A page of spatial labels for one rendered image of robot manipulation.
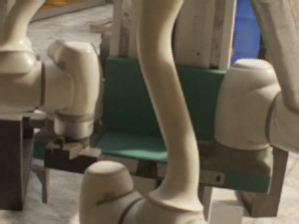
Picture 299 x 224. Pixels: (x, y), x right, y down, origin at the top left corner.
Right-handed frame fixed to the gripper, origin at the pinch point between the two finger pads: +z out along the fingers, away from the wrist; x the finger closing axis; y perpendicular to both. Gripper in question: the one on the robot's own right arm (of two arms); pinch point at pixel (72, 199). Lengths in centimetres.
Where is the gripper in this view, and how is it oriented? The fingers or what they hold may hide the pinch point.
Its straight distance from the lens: 150.3
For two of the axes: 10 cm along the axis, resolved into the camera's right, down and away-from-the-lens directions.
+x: -9.8, -1.4, 1.5
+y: 1.8, -3.1, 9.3
